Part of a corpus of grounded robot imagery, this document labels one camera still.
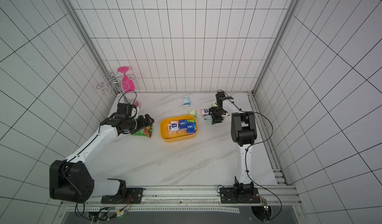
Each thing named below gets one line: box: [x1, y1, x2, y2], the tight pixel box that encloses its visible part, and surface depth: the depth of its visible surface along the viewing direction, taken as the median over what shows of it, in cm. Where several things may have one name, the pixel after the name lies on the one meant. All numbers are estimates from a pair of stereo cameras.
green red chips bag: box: [130, 123, 154, 138], surface depth 94 cm
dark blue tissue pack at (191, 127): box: [187, 121, 196, 134], surface depth 92 cm
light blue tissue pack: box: [183, 97, 191, 107], surface depth 113 cm
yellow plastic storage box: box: [159, 114, 198, 143], surface depth 96 cm
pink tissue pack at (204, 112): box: [199, 108, 209, 116], surface depth 106 cm
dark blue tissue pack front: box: [179, 119, 188, 132], surface depth 96 cm
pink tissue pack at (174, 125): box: [170, 120, 179, 131], surface depth 95 cm
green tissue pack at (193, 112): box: [189, 109, 197, 118], surface depth 108 cm
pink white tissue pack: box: [167, 123, 172, 135], surface depth 96 cm
